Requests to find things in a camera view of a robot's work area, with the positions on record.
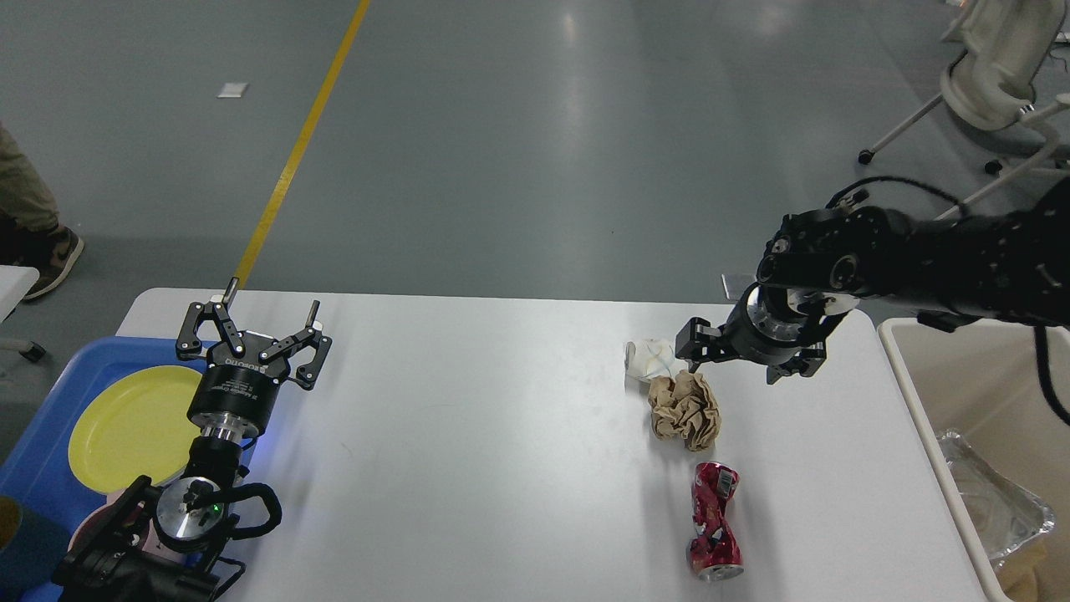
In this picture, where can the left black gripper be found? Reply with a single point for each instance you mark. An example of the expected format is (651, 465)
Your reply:
(238, 393)

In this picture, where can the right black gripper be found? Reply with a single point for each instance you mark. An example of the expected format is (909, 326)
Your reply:
(762, 328)

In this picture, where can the brown paper wad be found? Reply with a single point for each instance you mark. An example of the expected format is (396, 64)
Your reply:
(684, 407)

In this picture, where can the yellow plate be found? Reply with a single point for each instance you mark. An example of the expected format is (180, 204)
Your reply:
(137, 426)

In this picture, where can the crushed red can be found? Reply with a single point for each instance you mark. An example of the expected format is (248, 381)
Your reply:
(713, 553)

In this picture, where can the pink mug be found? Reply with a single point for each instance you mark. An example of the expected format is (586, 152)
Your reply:
(88, 522)

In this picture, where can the dark teal mug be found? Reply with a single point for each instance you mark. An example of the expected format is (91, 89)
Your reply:
(31, 548)

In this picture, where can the aluminium foil tray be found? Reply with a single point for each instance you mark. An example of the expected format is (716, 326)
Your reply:
(1008, 518)

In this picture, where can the brown paper bag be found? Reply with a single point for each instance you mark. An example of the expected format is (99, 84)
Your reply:
(1024, 573)

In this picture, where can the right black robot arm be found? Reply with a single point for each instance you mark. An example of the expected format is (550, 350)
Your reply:
(819, 264)

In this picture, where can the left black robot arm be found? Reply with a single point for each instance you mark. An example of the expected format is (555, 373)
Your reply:
(166, 542)

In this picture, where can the metal floor plate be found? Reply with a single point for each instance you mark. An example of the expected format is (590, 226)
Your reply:
(735, 285)

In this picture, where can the beige plastic bin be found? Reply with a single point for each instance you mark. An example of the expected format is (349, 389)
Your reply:
(982, 381)

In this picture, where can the blue plastic tray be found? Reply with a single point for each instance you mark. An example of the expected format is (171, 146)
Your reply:
(37, 473)

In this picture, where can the white side table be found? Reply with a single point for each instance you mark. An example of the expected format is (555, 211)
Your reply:
(15, 284)

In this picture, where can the person in khaki trousers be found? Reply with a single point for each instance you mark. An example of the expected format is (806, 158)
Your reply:
(33, 235)

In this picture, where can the white office chair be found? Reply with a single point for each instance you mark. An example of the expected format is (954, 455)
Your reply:
(989, 90)

